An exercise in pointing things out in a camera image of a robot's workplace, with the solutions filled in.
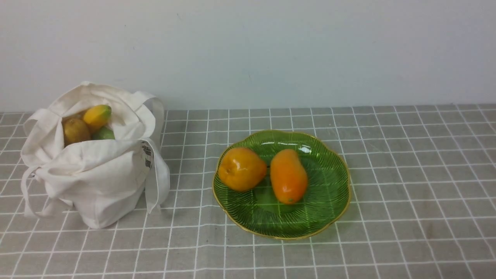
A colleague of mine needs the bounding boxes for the small yellow green mango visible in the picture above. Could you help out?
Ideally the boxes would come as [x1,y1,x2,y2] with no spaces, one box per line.
[82,105,112,134]

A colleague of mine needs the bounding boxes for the brown kiwi fruit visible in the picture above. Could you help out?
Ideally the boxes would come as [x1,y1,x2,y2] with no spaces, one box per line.
[62,118,91,146]

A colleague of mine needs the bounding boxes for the green fruit in bag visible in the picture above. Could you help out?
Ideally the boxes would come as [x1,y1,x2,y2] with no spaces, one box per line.
[91,126,115,141]

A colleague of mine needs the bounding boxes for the grey checked tablecloth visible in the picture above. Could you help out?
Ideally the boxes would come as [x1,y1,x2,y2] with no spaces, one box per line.
[0,105,496,279]

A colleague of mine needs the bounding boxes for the white cloth tote bag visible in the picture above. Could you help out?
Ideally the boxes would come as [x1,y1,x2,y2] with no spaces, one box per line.
[20,82,170,229]

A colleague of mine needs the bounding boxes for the orange pear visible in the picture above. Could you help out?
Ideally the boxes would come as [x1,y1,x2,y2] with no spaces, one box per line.
[218,147,268,192]

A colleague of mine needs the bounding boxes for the green glass plate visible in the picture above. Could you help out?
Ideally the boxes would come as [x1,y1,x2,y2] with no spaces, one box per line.
[212,129,352,240]

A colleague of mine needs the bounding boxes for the orange mango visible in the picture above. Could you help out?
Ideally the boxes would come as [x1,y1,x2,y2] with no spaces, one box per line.
[270,149,308,205]

